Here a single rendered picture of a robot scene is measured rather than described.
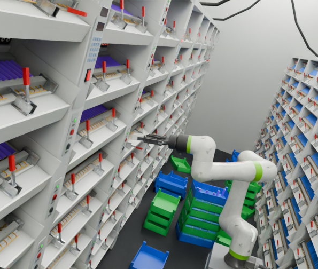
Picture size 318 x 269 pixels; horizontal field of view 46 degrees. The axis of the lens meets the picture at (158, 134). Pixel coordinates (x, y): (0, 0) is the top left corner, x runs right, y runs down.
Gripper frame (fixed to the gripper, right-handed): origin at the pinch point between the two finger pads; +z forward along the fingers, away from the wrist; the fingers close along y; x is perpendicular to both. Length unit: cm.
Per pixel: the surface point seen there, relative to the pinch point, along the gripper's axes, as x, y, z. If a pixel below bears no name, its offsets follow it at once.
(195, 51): 44, 183, -4
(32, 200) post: 4, -97, 4
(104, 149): -0.7, -27.7, 8.6
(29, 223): -3, -98, 5
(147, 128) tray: -4.7, 42.3, 4.6
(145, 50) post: 45, -27, -6
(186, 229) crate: -94, 90, -24
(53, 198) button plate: 3, -93, 0
